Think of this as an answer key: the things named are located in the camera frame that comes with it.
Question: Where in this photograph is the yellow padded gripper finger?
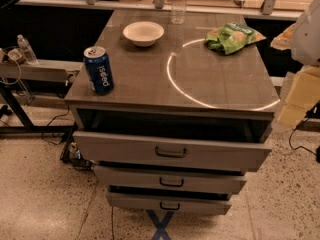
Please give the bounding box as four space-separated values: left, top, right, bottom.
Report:
277 65 320 128

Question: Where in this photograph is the green rice chip bag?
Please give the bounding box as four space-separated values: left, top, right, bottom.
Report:
205 22 266 55

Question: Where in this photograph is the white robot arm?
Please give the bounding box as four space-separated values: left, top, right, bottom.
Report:
277 0 320 128

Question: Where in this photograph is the grey drawer cabinet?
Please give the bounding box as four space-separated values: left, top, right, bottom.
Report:
66 10 280 202

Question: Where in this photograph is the top grey drawer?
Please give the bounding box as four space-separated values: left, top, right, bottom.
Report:
73 131 271 172

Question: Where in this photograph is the grey drawer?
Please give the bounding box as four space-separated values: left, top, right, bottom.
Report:
73 131 271 172
106 192 231 215
95 166 247 195

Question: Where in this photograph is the clear plastic water bottle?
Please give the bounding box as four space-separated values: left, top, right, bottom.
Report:
171 0 187 24

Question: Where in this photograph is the white bowl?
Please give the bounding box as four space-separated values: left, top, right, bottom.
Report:
123 21 164 47

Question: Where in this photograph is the blue tape cross marker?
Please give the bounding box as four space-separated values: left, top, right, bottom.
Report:
147 210 174 240

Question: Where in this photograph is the blue Pepsi can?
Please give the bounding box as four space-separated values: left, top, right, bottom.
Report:
84 46 114 95

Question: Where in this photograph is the middle grey drawer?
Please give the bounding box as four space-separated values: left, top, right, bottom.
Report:
95 166 247 195

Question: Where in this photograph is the bottom grey drawer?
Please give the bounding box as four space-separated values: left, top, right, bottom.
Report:
106 192 231 215

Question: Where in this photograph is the small water bottle on bench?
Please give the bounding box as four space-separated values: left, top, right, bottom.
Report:
17 34 38 65

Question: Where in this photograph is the black cable on floor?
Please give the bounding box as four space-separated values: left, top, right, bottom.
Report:
288 105 320 157

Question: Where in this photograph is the side bench with black frame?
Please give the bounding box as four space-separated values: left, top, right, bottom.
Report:
0 60 83 134

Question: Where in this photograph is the white device with cables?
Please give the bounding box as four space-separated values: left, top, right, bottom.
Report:
0 46 25 64

